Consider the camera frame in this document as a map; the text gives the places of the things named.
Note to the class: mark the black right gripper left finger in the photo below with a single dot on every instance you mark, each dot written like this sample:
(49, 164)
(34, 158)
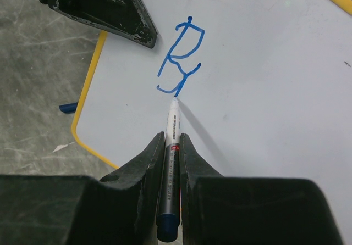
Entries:
(120, 208)

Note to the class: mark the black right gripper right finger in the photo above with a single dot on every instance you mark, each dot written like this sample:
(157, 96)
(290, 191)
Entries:
(250, 210)

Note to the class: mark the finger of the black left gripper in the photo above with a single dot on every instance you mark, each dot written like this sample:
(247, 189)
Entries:
(127, 18)

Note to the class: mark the white blue whiteboard marker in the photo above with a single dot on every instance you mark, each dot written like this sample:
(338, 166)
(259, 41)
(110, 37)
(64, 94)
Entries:
(168, 212)

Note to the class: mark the blue marker cap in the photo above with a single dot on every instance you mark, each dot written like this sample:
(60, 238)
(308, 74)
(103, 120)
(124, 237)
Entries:
(68, 108)

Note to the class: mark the yellow framed whiteboard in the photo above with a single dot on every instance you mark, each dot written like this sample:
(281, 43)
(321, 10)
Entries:
(264, 87)

